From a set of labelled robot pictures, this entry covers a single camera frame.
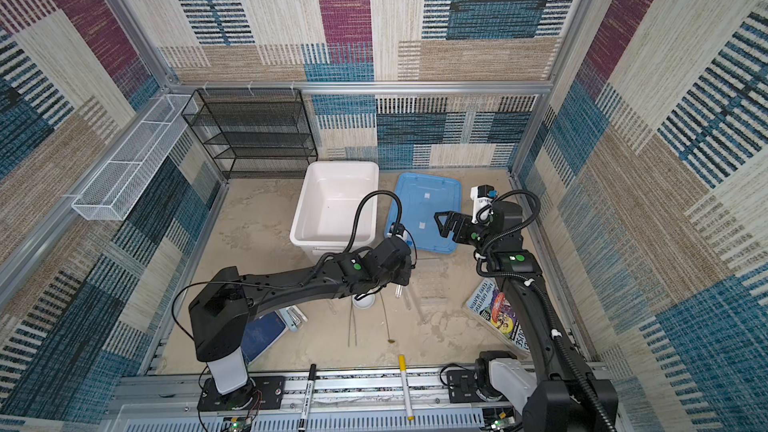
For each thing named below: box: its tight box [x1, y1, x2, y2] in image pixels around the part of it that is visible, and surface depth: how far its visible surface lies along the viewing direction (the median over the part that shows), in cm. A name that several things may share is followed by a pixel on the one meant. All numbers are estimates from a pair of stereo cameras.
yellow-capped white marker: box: [398, 354, 415, 421], surface depth 76 cm
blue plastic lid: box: [384, 172, 462, 254], surface depth 114 cm
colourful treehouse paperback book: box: [462, 278, 531, 358], surface depth 85 cm
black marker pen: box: [298, 363, 316, 432], surface depth 73 cm
